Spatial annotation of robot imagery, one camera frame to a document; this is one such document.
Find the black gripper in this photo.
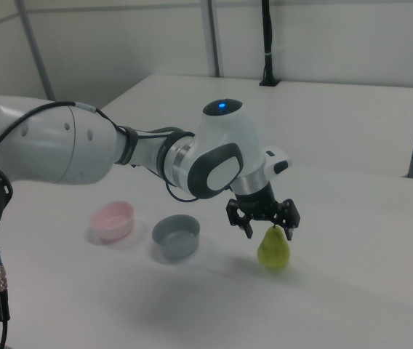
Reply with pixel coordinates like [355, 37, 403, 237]
[225, 182, 301, 241]

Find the green pear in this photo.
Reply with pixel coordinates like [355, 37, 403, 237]
[257, 224, 290, 270]

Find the grey plastic bowl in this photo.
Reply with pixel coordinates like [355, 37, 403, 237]
[151, 214, 201, 260]

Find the pink plastic bowl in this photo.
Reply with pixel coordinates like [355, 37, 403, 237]
[89, 200, 135, 244]

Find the white side table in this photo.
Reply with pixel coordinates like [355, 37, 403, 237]
[97, 74, 413, 178]

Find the black pole with clamp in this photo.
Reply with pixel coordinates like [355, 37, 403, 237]
[259, 0, 281, 87]

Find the upright metal frame post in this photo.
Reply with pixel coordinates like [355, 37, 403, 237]
[201, 0, 225, 78]

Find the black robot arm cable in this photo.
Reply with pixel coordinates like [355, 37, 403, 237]
[0, 100, 231, 349]

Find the slanted metal frame post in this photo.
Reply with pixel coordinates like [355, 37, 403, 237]
[15, 0, 57, 102]

